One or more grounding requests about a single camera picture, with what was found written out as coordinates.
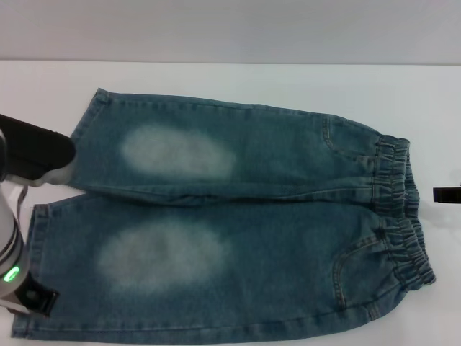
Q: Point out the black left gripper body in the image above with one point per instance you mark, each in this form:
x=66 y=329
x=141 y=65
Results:
x=37 y=297

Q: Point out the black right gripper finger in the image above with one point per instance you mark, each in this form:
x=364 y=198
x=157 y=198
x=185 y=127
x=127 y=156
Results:
x=446 y=195

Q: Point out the blue denim shorts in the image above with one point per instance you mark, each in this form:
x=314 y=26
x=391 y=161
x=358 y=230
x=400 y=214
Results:
x=252 y=252

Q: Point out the white camera mounting bracket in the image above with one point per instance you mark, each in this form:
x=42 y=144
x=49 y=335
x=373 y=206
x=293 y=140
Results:
x=21 y=200

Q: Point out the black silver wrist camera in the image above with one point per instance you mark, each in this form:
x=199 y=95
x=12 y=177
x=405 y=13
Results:
x=32 y=151

